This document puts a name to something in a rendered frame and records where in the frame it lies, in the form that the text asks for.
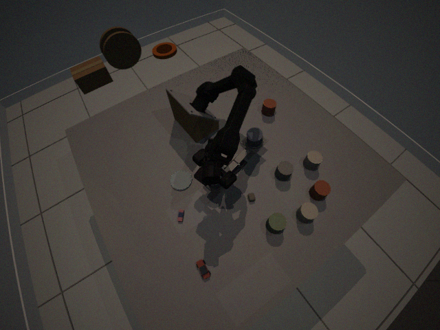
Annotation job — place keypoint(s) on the orange cylinder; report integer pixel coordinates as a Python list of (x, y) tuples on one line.
[(268, 107)]

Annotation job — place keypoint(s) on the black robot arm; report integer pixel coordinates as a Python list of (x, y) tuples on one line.
[(227, 139)]

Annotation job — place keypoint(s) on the reddish-brown cylinder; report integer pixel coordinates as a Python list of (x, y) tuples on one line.
[(319, 190)]

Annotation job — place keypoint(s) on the beige cylinder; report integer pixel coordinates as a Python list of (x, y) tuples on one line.
[(312, 160), (307, 212)]

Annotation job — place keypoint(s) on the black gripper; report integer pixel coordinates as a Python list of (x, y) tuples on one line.
[(228, 178)]

